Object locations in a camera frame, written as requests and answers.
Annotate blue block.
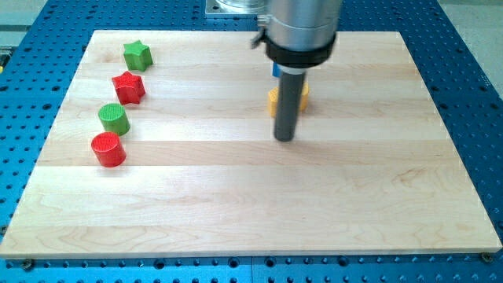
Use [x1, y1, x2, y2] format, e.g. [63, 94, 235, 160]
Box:
[271, 62, 281, 78]

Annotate black collar tool mount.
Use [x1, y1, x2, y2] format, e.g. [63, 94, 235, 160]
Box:
[251, 28, 336, 68]

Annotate green star block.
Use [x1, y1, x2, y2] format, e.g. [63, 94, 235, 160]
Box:
[123, 40, 153, 72]

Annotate light wooden board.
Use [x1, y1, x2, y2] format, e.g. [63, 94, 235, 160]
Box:
[1, 30, 501, 259]

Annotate green cylinder block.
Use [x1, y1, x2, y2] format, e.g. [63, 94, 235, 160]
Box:
[98, 103, 130, 136]

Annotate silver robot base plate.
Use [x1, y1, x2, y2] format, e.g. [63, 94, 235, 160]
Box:
[204, 0, 267, 18]

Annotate red cylinder block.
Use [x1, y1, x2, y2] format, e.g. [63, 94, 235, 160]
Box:
[91, 132, 127, 167]

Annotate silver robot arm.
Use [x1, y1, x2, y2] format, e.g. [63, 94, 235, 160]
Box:
[251, 0, 342, 142]

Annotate red star block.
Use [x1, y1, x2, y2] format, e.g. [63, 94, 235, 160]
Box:
[112, 71, 145, 105]

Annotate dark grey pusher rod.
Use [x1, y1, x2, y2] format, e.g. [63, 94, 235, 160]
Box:
[274, 66, 307, 142]

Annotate yellow block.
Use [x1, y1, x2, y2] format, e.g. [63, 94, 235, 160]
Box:
[267, 83, 310, 118]

